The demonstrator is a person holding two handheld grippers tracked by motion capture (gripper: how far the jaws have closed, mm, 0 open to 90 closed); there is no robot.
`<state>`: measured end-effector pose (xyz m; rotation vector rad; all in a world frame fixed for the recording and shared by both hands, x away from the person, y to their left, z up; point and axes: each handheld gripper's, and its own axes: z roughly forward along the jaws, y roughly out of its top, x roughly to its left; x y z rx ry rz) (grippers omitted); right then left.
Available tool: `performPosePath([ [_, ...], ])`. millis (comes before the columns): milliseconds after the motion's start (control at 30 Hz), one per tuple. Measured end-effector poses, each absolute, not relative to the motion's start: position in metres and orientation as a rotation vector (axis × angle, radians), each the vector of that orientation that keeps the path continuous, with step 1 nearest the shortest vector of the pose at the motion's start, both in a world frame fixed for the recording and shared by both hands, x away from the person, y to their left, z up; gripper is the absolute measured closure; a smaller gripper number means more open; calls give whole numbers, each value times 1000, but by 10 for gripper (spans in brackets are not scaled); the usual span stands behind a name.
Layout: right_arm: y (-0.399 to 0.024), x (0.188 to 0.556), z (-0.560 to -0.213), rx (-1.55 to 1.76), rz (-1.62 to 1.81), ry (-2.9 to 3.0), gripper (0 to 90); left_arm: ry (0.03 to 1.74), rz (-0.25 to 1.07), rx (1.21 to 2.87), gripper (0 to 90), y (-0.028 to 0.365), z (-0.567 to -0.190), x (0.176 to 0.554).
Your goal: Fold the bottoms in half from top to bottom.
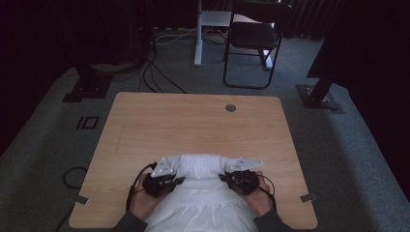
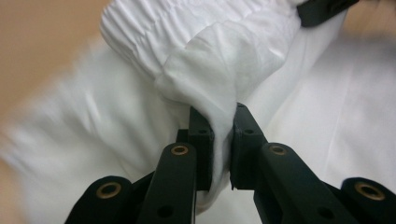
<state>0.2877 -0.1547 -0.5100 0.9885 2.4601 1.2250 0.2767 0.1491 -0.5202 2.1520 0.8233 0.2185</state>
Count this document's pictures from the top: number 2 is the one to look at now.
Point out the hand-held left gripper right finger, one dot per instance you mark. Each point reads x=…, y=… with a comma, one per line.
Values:
x=280, y=180

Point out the white skirt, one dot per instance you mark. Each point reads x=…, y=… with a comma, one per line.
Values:
x=218, y=62

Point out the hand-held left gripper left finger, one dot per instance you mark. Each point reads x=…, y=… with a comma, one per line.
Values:
x=174, y=180

